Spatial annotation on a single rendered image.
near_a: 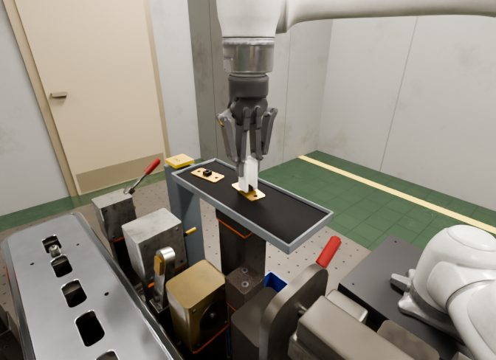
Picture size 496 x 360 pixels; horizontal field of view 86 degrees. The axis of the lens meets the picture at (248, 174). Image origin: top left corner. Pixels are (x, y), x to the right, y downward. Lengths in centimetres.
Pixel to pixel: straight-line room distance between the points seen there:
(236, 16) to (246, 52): 5
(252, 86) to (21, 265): 65
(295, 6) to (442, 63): 278
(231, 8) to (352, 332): 45
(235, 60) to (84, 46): 264
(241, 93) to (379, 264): 80
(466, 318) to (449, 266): 11
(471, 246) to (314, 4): 65
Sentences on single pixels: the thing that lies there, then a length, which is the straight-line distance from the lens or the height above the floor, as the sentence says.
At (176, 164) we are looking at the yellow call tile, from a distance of 75.
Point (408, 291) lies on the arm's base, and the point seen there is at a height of 78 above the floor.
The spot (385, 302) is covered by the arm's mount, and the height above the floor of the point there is 76.
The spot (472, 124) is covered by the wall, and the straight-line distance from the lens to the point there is 330.
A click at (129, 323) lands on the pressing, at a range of 59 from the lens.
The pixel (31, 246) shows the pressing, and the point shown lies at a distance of 87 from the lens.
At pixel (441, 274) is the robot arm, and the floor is 94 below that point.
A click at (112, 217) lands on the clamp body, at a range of 84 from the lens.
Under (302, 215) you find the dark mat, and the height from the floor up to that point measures 116.
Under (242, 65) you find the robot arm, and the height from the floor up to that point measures 142.
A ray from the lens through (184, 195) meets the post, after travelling 79.
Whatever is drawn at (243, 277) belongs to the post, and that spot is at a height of 110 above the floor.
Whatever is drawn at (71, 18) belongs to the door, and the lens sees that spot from 305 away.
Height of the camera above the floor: 146
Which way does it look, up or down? 26 degrees down
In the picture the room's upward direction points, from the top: straight up
